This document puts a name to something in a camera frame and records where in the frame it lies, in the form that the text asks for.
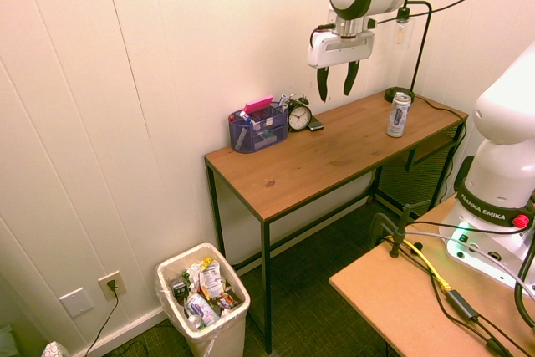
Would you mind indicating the white glue stick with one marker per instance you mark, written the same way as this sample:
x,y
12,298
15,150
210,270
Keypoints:
x,y
246,116

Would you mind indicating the black twin bell alarm clock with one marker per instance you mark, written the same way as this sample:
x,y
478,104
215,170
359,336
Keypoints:
x,y
299,116

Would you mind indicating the black table clamp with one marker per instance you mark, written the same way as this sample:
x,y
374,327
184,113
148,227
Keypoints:
x,y
397,231

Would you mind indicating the black trash item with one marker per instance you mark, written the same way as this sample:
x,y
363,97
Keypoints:
x,y
179,290

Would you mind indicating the blue capped marker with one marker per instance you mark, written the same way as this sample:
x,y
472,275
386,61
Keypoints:
x,y
283,102

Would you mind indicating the light brown robot table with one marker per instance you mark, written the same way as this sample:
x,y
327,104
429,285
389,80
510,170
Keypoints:
x,y
388,307

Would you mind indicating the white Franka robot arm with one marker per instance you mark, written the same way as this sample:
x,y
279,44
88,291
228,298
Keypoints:
x,y
501,123

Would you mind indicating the blue mesh desk organizer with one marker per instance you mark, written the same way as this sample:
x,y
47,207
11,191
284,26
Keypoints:
x,y
257,135

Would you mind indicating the white blank wall plate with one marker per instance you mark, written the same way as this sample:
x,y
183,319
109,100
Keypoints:
x,y
76,302

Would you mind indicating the white snack bag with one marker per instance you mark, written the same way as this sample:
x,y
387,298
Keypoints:
x,y
210,279

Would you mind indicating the white blue drink can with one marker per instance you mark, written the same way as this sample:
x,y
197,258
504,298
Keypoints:
x,y
397,116

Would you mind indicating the black mobile phone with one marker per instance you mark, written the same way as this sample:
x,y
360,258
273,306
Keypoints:
x,y
316,125

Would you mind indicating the patterned tissue box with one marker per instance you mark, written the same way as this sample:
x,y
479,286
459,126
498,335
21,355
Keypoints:
x,y
56,350

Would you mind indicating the beige wall outlet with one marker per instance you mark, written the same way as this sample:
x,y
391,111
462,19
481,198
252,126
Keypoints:
x,y
112,285

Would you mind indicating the wooden desk with black frame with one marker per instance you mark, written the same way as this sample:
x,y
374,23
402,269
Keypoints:
x,y
317,156

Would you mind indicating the pink sticky note pad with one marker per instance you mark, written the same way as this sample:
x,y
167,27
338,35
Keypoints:
x,y
259,104

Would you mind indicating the black desk lamp with bulb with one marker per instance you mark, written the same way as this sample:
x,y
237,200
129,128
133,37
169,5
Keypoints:
x,y
395,94

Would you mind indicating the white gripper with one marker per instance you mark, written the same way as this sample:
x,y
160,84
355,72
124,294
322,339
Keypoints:
x,y
340,49

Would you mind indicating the beige plastic trash bin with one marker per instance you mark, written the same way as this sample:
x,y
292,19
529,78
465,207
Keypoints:
x,y
221,336

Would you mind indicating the crushed white blue can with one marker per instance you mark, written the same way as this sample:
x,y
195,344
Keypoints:
x,y
200,309

